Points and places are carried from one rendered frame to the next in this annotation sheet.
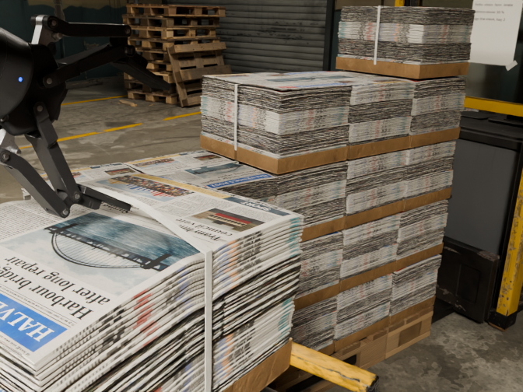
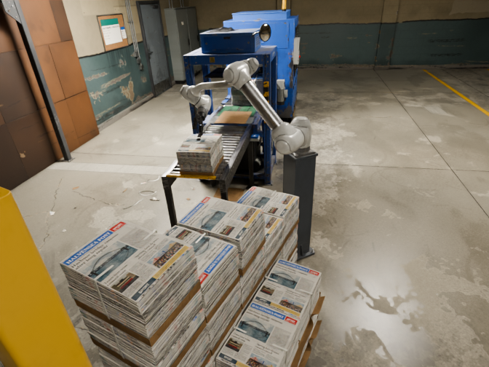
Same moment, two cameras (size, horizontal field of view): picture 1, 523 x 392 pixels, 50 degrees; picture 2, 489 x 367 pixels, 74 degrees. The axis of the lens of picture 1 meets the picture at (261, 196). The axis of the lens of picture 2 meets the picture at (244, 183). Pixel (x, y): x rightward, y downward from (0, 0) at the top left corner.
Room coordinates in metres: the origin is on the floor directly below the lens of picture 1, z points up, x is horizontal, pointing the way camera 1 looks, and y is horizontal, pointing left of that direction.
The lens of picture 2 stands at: (3.06, -0.42, 2.05)
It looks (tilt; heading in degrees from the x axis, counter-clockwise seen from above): 30 degrees down; 159
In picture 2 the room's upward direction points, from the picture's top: 3 degrees counter-clockwise
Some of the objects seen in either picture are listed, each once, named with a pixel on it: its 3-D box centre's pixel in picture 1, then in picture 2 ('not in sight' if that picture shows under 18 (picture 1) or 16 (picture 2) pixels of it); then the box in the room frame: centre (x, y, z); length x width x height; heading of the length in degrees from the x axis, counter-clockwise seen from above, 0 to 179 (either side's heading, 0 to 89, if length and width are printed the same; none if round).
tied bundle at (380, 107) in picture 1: (340, 111); (190, 269); (1.89, -0.26, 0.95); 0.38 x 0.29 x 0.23; 38
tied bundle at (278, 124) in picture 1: (272, 119); (223, 234); (1.70, -0.03, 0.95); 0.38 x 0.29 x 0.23; 41
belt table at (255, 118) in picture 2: not in sight; (236, 117); (-0.68, 0.97, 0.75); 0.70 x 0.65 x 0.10; 146
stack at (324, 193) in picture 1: (236, 285); (239, 285); (1.62, 0.07, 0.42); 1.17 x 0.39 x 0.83; 129
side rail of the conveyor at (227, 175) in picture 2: not in sight; (239, 152); (0.31, 0.61, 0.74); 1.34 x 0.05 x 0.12; 146
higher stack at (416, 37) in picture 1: (387, 181); (158, 360); (2.08, -0.49, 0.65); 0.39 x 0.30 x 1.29; 39
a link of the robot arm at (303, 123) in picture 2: not in sight; (300, 131); (1.07, 0.83, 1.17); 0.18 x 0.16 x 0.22; 125
